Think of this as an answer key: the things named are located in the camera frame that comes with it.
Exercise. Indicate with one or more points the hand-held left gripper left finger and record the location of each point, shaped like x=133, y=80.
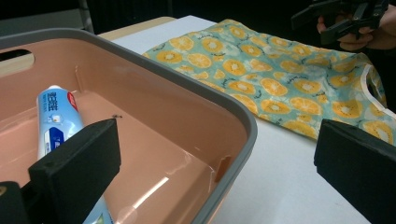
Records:
x=77, y=161

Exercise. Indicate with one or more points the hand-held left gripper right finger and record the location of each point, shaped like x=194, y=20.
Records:
x=361, y=168

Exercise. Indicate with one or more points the blue and white toothpaste tube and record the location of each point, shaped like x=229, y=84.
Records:
x=57, y=118

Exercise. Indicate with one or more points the orange slice print cloth bag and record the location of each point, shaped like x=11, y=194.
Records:
x=267, y=77

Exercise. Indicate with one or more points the orange plastic tray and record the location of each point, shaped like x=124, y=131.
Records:
x=174, y=124

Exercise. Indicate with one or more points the grey metal desk frame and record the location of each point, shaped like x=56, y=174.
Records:
x=85, y=15

